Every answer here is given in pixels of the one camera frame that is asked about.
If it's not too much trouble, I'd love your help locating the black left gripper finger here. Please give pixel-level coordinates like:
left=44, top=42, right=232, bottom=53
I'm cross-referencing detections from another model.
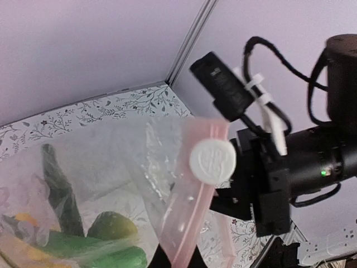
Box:
left=150, top=242, right=206, bottom=268

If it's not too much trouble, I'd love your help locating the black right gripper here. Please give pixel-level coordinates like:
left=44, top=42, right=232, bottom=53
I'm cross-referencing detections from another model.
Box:
left=210, top=128, right=291, bottom=237

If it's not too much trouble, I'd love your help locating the yellow green mango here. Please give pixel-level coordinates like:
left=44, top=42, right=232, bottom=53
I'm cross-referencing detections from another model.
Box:
left=87, top=211, right=138, bottom=241

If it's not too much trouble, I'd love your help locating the clear zip top bag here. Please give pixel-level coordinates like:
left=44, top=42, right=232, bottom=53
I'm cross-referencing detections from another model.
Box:
left=1, top=117, right=236, bottom=267

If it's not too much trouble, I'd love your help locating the green cucumber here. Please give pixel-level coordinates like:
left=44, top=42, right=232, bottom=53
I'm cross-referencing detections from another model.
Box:
left=41, top=143, right=148, bottom=267

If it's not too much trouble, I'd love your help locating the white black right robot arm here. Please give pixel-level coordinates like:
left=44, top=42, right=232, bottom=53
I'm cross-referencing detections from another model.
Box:
left=191, top=33, right=356, bottom=237

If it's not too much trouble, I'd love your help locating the white round zipper slider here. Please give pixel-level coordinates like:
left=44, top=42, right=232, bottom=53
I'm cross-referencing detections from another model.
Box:
left=189, top=138, right=237, bottom=185

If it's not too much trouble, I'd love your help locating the floral patterned table mat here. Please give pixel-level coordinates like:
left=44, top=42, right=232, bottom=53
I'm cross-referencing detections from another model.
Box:
left=1, top=84, right=269, bottom=267

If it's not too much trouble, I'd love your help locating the pale green perforated basket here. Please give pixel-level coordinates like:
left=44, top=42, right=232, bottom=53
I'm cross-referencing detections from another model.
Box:
left=297, top=223, right=356, bottom=266

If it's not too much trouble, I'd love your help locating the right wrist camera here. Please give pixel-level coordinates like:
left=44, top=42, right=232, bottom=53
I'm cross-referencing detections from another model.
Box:
left=190, top=51, right=254, bottom=122

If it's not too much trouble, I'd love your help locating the right aluminium frame post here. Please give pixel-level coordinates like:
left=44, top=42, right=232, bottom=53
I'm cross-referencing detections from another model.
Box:
left=165, top=0, right=218, bottom=87

